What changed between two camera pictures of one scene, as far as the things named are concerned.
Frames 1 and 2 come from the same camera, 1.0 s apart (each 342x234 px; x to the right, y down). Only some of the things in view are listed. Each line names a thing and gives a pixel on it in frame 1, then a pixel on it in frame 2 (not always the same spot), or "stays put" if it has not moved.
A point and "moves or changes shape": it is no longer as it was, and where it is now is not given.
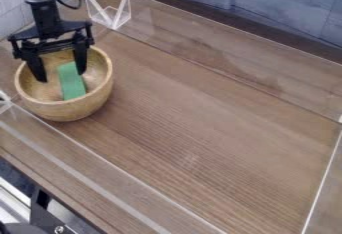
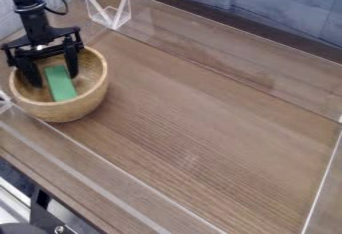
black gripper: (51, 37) → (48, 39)
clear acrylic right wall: (324, 220) stays put
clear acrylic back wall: (290, 73) stays put
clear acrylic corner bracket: (109, 16) stays put
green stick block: (71, 81) moves or changes shape
